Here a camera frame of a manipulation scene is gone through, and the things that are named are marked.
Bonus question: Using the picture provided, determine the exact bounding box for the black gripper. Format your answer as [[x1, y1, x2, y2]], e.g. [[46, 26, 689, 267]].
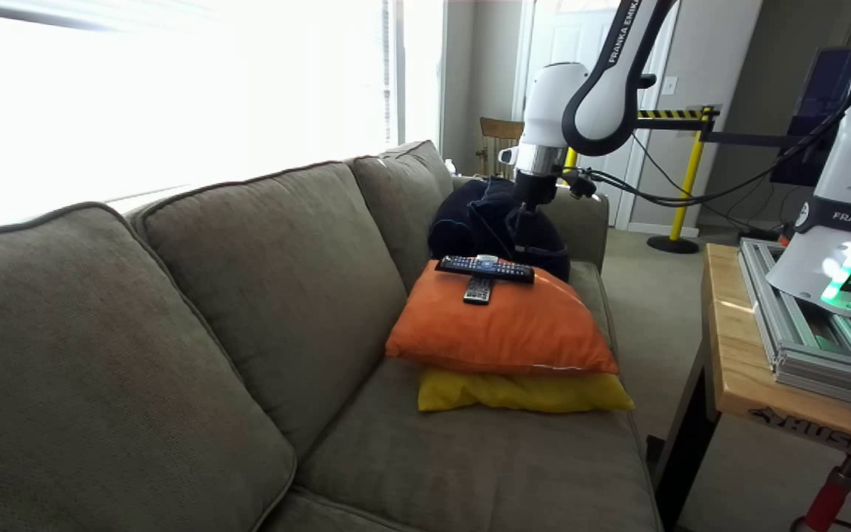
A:
[[512, 167, 560, 230]]

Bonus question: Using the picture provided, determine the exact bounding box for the long black remote control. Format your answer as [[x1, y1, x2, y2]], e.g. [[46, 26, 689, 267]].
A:
[[435, 253, 538, 286]]

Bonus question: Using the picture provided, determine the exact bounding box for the dark navy pillow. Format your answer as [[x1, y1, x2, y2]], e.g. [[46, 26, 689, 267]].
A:
[[426, 175, 572, 283]]

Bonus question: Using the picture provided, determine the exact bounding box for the small round stool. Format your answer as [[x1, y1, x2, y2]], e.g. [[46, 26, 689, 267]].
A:
[[475, 116, 528, 181]]

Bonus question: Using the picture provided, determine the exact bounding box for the orange pillow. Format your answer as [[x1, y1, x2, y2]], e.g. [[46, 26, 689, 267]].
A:
[[383, 256, 616, 377]]

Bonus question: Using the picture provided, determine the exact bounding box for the gray-green sofa back cushion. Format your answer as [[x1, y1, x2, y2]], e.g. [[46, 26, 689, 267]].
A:
[[126, 160, 408, 460], [348, 138, 457, 292], [0, 200, 297, 532]]

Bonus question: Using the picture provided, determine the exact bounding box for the black yellow striped barrier belt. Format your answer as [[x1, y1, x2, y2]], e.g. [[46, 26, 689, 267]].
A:
[[634, 102, 721, 129]]

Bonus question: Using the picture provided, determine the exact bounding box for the white panel door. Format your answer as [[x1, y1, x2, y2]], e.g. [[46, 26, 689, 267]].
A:
[[512, 0, 684, 230]]

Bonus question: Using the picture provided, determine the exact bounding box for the yellow pillow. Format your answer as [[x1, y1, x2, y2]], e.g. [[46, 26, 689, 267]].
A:
[[414, 367, 637, 416]]

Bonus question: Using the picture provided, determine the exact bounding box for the gray-green fabric sofa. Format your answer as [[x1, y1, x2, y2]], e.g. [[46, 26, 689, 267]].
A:
[[0, 138, 665, 532]]

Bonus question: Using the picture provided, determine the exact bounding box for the wooden table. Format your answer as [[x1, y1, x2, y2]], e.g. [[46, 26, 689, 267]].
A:
[[656, 241, 851, 532]]

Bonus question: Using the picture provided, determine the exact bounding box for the dark flat panel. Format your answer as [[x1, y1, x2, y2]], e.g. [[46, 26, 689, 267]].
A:
[[767, 45, 851, 190]]

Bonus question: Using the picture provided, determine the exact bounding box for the red clamp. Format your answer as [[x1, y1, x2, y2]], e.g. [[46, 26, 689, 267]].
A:
[[788, 460, 851, 532]]

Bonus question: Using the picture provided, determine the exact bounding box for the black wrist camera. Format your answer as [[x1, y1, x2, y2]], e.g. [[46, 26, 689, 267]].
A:
[[559, 170, 596, 200]]

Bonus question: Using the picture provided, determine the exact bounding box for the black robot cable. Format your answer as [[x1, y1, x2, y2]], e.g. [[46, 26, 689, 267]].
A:
[[568, 0, 851, 212]]

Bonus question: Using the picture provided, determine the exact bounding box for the aluminum mounting frame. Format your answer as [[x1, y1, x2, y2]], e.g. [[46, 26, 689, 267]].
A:
[[736, 234, 851, 402]]

